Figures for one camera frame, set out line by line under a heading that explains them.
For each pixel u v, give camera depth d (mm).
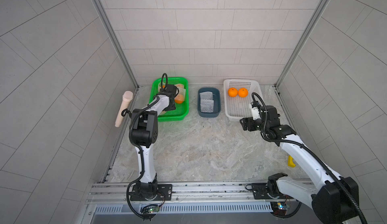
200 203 694
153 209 647
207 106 989
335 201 372
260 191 711
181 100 1020
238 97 1084
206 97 1047
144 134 534
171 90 809
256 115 710
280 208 679
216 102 1030
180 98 1016
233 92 1084
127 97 736
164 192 706
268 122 597
